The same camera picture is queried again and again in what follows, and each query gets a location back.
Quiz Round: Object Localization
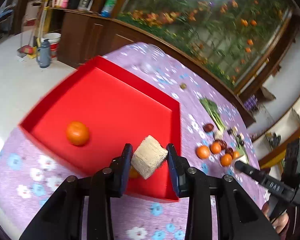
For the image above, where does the wrinkled red jujube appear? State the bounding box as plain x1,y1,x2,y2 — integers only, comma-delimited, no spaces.
215,139,227,150

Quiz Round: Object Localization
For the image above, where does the small orange tangerine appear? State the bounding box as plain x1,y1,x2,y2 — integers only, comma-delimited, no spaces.
210,141,222,154

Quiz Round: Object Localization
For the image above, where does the large orange tangerine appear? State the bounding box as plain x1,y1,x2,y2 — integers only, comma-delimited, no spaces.
196,145,210,159

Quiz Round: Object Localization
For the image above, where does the small white sugarcane piece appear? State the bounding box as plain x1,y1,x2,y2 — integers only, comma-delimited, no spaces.
213,130,223,140

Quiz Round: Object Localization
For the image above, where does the yellowish tangerine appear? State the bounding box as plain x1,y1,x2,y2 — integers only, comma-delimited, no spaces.
129,166,140,178

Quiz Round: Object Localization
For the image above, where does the dark red jujube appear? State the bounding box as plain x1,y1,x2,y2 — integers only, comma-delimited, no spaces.
203,123,214,133

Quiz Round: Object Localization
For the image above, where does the pale sugarcane chunk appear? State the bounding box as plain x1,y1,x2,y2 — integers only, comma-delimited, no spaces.
130,135,168,179

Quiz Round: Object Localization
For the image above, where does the right hand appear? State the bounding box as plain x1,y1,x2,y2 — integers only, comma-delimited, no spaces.
261,202,289,233

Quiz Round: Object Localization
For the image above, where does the large green leaf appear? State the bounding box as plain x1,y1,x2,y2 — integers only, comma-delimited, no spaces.
236,134,249,164

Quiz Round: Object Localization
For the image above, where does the green bok choy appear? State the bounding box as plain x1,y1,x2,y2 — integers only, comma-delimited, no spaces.
199,98,226,132

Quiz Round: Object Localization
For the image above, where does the red square tray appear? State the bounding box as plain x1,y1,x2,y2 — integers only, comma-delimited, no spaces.
19,55,182,203

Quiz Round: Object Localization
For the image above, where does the small green olive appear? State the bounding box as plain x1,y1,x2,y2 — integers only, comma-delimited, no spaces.
180,83,187,90

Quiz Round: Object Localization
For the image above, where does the blue grey thermos jug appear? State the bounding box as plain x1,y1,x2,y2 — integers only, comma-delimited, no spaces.
36,39,51,68

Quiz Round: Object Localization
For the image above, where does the clear plastic cup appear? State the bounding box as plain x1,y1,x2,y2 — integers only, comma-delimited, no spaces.
138,43,166,74

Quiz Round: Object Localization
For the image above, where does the green label bottle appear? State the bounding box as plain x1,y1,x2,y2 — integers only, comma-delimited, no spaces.
100,0,117,17

